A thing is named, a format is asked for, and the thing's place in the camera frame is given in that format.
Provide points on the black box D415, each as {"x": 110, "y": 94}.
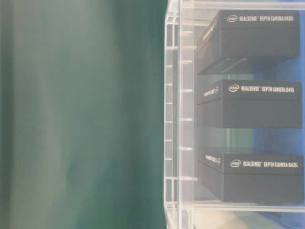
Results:
{"x": 243, "y": 104}

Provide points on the black box D435i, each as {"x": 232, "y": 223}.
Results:
{"x": 248, "y": 41}
{"x": 237, "y": 177}

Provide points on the clear plastic storage case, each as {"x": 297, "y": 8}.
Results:
{"x": 187, "y": 203}

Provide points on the blue cloth liner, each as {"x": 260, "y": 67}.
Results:
{"x": 283, "y": 140}

